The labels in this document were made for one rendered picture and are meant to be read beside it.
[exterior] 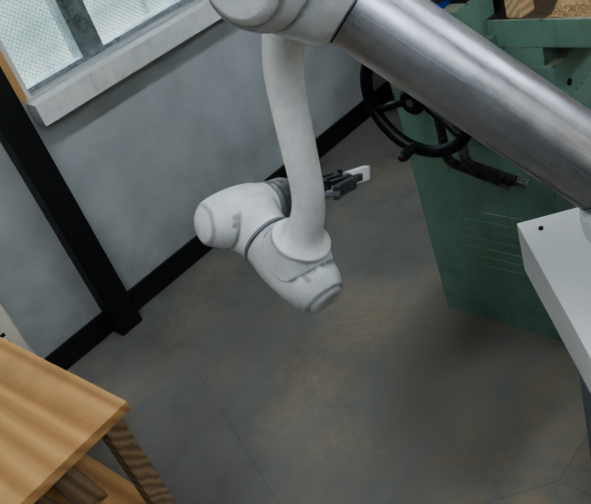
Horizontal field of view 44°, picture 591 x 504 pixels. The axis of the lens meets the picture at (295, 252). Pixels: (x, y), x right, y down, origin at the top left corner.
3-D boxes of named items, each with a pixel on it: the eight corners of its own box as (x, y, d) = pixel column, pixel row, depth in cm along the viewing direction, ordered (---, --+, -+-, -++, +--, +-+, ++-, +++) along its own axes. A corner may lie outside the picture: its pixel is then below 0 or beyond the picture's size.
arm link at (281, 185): (248, 179, 140) (271, 172, 144) (253, 224, 143) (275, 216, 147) (281, 185, 134) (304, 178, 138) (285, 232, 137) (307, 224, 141)
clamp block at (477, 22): (406, 53, 160) (397, 14, 155) (440, 26, 167) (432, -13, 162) (465, 54, 150) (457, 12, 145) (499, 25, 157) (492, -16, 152)
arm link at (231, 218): (242, 209, 144) (284, 252, 139) (177, 230, 134) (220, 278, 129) (256, 166, 137) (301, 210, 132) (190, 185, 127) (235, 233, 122)
